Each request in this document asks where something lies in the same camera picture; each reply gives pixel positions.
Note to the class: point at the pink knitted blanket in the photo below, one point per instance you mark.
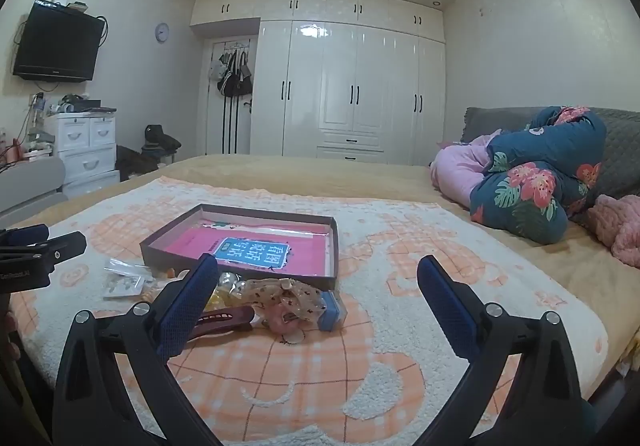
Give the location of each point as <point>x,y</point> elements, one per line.
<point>620,231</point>

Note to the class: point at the orange white plaid blanket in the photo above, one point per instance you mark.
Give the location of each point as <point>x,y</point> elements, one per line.
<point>310,376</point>

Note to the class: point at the white wardrobe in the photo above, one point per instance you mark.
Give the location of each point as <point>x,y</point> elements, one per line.
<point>350,76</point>

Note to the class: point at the black wall television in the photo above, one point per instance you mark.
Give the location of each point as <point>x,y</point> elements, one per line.
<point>57,44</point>

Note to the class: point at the white door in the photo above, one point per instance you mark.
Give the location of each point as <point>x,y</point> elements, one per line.
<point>215,121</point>

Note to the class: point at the black device box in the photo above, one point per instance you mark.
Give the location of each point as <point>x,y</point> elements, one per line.
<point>87,105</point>

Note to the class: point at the round wall clock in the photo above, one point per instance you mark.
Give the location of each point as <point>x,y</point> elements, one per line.
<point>162,32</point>

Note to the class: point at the white drawer cabinet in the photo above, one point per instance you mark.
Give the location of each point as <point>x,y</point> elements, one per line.
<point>87,151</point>

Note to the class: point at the dark red oval hair clip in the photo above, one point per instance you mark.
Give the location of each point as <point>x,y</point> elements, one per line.
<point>225,318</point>

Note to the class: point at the dark clothes pile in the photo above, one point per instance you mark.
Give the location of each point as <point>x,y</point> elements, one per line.
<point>150,146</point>

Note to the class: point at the blue square hair clip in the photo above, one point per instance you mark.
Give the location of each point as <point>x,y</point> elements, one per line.
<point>332,311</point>

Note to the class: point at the hanging dark bags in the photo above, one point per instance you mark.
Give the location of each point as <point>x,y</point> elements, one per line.
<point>235,76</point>

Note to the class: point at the pink and blue book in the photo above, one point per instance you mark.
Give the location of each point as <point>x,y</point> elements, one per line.
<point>250,251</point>

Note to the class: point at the person's left hand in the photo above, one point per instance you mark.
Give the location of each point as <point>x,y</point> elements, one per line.
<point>9,338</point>

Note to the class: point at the brown shallow cardboard box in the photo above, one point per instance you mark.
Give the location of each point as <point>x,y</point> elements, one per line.
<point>165,253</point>

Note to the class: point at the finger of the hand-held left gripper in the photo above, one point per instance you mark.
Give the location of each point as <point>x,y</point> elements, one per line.
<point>25,235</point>
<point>62,246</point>

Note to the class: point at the blue floral quilt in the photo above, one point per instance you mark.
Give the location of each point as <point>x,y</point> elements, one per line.
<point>535,166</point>

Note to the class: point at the grey chair back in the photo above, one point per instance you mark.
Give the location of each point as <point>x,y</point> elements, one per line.
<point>30,186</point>

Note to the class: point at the clear bag with earrings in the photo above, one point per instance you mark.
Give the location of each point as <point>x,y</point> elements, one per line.
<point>125,283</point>

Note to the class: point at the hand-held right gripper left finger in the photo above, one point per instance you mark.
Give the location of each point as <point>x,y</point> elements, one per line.
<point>187,311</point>

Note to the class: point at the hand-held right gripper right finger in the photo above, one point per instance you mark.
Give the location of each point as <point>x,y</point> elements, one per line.
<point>445,311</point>

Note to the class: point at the pink garment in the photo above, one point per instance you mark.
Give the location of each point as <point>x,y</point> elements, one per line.
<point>460,171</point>

